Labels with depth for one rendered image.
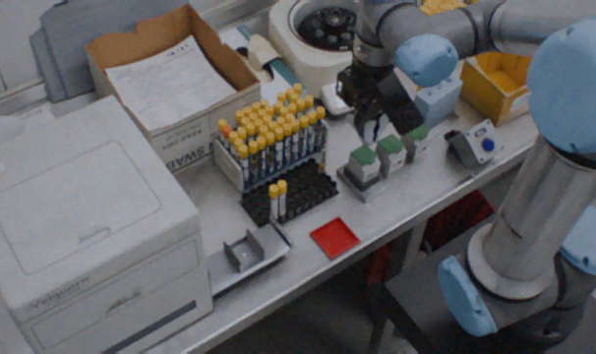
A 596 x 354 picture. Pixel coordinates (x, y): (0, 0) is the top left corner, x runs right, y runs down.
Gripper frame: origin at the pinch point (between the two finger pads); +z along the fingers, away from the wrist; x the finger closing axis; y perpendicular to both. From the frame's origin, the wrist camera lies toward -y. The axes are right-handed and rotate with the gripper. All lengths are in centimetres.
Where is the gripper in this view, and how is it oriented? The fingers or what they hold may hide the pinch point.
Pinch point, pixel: (372, 143)
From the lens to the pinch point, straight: 130.3
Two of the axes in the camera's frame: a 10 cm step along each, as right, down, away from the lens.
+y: -6.1, -6.3, 4.8
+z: -0.2, 6.2, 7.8
